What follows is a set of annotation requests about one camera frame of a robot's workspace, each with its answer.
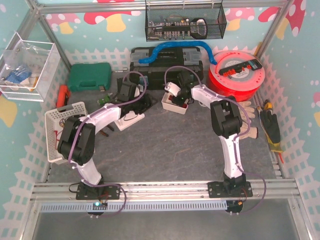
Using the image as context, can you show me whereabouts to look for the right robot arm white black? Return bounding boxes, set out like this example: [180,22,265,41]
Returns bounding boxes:
[187,82,246,191]

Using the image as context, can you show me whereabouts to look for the clear acrylic wall box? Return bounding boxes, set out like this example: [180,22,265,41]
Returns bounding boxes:
[0,33,61,102]

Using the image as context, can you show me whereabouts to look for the green plastic tool case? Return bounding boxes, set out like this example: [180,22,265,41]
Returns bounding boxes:
[67,62,112,92]

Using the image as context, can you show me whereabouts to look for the orange handled tool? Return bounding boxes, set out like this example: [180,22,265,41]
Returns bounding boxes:
[56,84,71,108]

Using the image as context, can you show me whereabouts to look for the white peg fixture board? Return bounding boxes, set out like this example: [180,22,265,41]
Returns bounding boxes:
[114,111,145,131]

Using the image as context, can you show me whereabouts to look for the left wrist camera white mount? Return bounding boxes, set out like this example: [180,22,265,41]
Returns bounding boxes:
[134,84,144,98]

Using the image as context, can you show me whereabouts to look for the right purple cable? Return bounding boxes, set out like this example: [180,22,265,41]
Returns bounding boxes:
[163,65,267,216]

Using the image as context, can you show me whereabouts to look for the beige work glove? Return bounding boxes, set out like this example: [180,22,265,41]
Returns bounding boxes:
[239,122,258,140]
[239,101,256,123]

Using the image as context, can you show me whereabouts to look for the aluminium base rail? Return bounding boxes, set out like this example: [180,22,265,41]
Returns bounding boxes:
[30,178,300,202]

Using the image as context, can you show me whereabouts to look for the white perforated plastic basket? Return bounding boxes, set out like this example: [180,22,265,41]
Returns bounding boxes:
[44,101,87,165]

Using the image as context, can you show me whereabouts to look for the red wires in basket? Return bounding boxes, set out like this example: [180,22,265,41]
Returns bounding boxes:
[53,119,66,143]

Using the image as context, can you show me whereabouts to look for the white slotted cable duct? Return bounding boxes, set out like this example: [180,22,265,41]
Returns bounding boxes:
[40,200,228,213]

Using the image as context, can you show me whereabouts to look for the upper beige work glove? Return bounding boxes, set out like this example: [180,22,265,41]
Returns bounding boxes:
[239,101,256,123]

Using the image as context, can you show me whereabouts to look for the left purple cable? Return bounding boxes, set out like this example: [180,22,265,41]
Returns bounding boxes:
[67,71,149,218]

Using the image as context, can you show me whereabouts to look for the black wire mesh basket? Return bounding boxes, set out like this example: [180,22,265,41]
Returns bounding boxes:
[144,0,227,42]

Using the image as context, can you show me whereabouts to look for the black red terminal strip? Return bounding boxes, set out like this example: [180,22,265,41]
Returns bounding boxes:
[218,59,263,77]

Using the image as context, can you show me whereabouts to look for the black plastic toolbox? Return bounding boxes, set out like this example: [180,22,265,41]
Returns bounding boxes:
[130,47,204,91]

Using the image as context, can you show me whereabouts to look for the black battery holder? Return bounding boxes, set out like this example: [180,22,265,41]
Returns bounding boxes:
[117,78,124,95]

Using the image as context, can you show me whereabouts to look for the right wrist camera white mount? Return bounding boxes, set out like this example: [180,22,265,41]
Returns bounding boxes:
[164,82,181,97]

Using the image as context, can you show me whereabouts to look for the black yellow rubber glove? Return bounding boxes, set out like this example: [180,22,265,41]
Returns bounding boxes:
[259,110,283,153]

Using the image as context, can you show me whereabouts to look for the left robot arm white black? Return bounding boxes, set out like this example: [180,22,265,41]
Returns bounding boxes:
[57,86,156,187]

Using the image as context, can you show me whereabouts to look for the white rectangular parts tray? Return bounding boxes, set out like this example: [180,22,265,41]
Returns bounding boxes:
[161,92,188,115]

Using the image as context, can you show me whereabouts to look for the blue white work glove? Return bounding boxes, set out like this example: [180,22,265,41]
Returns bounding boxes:
[5,65,32,85]

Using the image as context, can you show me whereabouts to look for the blue corrugated hose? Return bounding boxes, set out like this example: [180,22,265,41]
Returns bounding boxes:
[138,40,218,66]

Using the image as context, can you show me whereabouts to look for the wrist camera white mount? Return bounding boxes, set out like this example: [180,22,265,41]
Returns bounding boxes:
[164,82,181,97]
[134,84,144,98]

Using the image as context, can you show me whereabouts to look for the purple cable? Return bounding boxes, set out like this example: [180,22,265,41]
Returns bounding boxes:
[163,65,267,216]
[67,71,149,218]

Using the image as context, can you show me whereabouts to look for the red filament spool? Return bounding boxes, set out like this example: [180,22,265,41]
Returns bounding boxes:
[206,50,266,102]

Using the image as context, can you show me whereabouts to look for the lower beige work glove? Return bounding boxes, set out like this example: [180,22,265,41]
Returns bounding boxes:
[239,122,258,140]

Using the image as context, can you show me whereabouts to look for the red handled pliers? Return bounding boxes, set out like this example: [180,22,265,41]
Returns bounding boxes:
[99,125,115,137]

